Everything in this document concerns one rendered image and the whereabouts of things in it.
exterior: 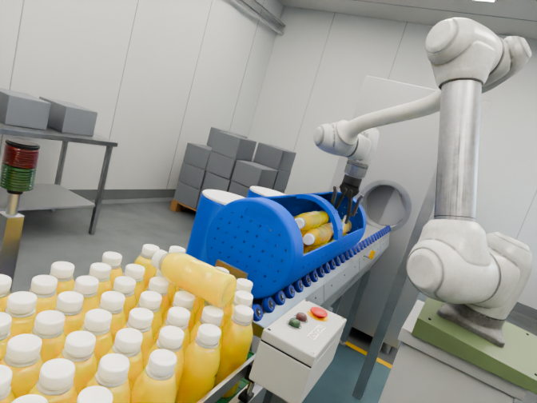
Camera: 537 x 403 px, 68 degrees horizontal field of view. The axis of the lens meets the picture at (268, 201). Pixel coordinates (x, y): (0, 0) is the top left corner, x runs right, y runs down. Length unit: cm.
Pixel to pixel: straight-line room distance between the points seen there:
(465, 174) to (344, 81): 555
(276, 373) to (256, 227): 47
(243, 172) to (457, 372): 385
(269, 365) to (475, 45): 93
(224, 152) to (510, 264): 408
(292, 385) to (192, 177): 460
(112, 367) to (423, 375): 91
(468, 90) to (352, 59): 551
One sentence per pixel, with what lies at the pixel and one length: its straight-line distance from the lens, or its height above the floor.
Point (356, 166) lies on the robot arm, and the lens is 164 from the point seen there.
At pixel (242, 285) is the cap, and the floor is 108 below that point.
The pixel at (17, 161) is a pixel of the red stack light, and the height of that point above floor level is 122.
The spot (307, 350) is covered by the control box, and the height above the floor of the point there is 110.
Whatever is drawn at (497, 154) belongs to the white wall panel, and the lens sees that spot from 611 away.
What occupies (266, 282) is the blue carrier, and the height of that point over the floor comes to 103.
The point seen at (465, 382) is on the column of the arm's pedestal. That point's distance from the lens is 128.
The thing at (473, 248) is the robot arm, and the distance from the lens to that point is 110.
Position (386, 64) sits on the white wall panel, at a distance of 649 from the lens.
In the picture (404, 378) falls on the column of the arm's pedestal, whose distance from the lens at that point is 130.
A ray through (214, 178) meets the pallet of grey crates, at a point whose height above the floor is 61.
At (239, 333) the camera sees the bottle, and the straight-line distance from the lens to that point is 80.
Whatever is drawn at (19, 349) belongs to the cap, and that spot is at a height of 108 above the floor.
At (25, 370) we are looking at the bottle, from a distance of 63.
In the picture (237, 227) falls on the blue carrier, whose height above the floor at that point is 114.
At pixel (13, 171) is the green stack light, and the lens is 96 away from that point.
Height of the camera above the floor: 144
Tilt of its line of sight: 11 degrees down
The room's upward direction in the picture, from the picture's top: 16 degrees clockwise
